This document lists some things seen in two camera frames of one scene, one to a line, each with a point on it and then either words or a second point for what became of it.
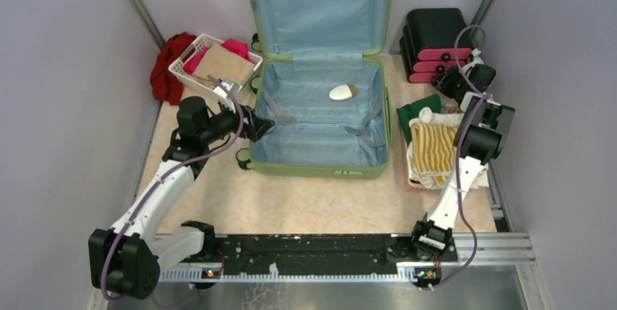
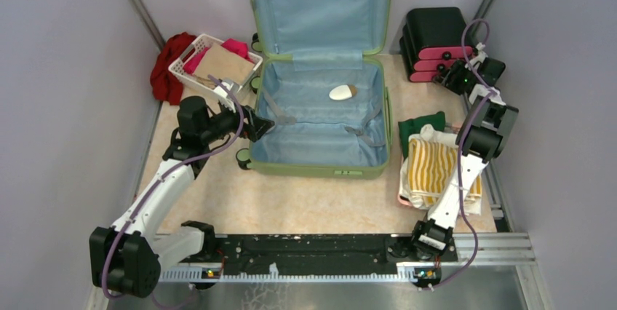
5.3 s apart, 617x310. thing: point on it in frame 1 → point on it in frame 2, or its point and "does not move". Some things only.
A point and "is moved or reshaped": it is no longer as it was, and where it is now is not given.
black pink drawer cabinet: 428,42 does not move
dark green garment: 407,112 → 412,126
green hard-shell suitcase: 321,27 does not move
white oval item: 343,92 does not move
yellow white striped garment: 434,145 is moved or reshaped
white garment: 427,116 → 471,205
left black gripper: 256,126 does not move
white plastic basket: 177,67 does not move
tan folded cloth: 220,62 does not move
